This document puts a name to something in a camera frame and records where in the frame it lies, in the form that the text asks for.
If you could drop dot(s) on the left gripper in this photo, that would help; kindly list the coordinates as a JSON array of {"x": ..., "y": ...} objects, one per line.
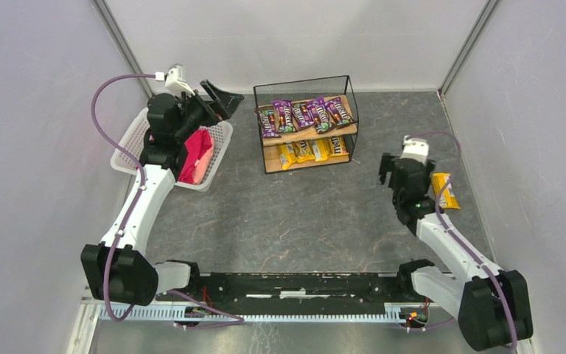
[{"x": 212, "y": 105}]

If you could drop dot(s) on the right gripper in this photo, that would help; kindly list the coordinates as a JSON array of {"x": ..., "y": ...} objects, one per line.
[{"x": 393, "y": 172}]

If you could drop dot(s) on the purple candy bag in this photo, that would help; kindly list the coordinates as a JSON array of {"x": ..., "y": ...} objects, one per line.
[
  {"x": 267, "y": 122},
  {"x": 317, "y": 110},
  {"x": 302, "y": 116},
  {"x": 339, "y": 113},
  {"x": 284, "y": 109}
]

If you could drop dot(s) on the yellow candy bag backside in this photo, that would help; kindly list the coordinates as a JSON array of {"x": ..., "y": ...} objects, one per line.
[{"x": 338, "y": 146}]

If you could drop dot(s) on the yellow M&M candy bag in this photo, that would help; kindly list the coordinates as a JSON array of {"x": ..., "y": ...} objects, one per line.
[{"x": 320, "y": 150}]

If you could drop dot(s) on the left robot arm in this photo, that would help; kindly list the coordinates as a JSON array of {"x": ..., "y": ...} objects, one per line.
[{"x": 116, "y": 268}]

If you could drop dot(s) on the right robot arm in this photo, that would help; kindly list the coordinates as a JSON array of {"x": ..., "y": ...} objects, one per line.
[{"x": 491, "y": 305}]

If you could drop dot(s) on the dark candy bag underneath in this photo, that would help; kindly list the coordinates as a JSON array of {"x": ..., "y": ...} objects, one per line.
[{"x": 324, "y": 127}]

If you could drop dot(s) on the pink red cloth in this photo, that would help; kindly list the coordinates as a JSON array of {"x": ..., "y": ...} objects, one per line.
[{"x": 200, "y": 147}]

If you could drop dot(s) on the white plastic basket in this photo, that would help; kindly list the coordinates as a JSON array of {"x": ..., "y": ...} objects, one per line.
[{"x": 133, "y": 142}]

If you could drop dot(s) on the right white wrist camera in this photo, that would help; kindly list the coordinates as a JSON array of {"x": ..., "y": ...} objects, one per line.
[{"x": 416, "y": 149}]

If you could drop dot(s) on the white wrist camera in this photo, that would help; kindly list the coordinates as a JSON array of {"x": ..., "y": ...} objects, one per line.
[
  {"x": 175, "y": 80},
  {"x": 416, "y": 149}
]

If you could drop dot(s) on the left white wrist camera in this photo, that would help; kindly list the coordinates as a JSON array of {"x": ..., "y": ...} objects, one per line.
[{"x": 175, "y": 80}]

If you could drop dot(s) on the black wire wooden shelf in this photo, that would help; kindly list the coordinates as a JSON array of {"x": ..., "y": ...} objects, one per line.
[{"x": 301, "y": 91}]

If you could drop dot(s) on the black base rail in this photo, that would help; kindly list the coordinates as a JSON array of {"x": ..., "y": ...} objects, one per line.
[{"x": 284, "y": 294}]

